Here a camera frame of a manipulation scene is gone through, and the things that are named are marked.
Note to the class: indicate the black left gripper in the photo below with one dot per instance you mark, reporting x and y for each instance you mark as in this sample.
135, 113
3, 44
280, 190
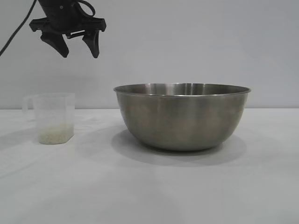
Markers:
58, 18

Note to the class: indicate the clear plastic measuring cup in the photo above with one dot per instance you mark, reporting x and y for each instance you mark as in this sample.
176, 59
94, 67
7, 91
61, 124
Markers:
53, 109

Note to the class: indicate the white rice grains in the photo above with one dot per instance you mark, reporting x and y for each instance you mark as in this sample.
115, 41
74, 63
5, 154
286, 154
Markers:
54, 135

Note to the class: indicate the stainless steel mixing bowl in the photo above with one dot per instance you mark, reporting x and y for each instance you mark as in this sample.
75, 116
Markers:
182, 116

